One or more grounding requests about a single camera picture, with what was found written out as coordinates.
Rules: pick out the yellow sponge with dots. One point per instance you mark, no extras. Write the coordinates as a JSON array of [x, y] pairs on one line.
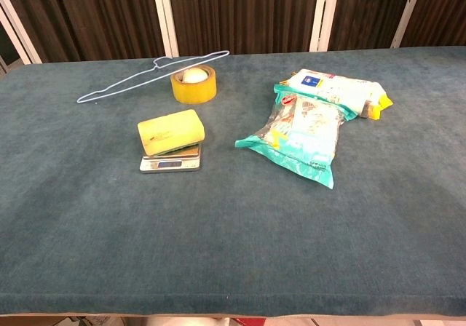
[[169, 131]]

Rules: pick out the silver digital kitchen scale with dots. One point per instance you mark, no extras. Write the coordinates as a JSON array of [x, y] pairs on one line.
[[182, 160]]

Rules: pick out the yellow packing tape roll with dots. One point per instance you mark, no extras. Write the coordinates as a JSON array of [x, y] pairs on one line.
[[194, 89]]

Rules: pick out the teal clear plastic package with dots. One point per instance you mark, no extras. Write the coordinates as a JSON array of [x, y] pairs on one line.
[[306, 137]]

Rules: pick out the teal table cloth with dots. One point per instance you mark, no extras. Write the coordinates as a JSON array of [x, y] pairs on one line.
[[233, 231]]

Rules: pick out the white ball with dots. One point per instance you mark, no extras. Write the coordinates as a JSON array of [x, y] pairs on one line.
[[193, 75]]

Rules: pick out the white yellow plastic package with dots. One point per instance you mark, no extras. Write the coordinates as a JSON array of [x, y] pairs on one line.
[[338, 87]]

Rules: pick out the white frame post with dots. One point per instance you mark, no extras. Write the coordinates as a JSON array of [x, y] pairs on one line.
[[16, 31], [165, 15], [407, 13], [324, 13]]

